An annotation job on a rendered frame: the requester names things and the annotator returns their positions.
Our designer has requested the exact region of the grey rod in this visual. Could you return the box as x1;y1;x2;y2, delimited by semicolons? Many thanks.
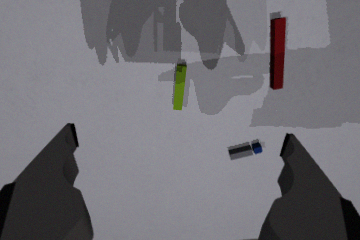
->
228;145;253;160

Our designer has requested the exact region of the lime green rod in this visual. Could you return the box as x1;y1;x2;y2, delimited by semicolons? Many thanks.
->
173;64;187;110

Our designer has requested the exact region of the dark red rod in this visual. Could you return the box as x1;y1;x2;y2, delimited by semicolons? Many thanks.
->
270;18;286;90

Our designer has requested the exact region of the small blue cube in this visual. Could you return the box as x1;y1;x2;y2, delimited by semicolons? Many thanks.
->
252;142;262;154

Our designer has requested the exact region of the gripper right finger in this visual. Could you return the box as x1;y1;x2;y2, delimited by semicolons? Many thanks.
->
258;133;360;240

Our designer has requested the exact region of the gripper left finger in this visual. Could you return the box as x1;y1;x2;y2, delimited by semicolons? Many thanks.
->
0;123;94;240

